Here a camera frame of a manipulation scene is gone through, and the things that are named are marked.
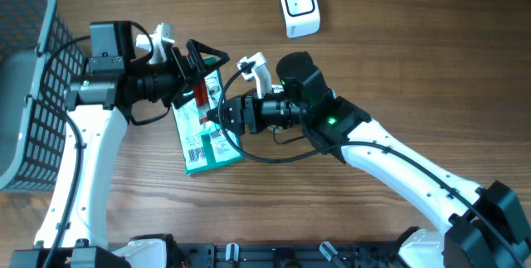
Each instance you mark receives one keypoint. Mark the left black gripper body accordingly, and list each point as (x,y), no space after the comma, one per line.
(182,75)

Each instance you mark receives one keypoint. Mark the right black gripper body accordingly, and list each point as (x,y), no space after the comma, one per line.
(250,102)

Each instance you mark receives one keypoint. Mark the green 3M gloves package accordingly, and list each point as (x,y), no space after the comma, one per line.
(204,146)

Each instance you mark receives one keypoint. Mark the green white tape roll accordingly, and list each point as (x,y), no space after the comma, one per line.
(275,128)

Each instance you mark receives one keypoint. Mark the red white snack packet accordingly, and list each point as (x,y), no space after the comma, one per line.
(202,101)

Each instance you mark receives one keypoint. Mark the pink juice carton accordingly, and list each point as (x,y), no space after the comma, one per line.
(277,88)

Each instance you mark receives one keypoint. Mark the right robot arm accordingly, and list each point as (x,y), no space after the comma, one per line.
(475,226)

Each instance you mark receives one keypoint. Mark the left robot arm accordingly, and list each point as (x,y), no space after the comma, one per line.
(91,122)

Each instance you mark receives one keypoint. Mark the white barcode scanner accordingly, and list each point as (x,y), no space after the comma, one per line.
(302,17)

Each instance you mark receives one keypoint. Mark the grey plastic mesh basket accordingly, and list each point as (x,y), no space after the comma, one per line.
(36,69)

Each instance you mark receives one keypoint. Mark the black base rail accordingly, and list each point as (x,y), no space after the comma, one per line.
(286,255)

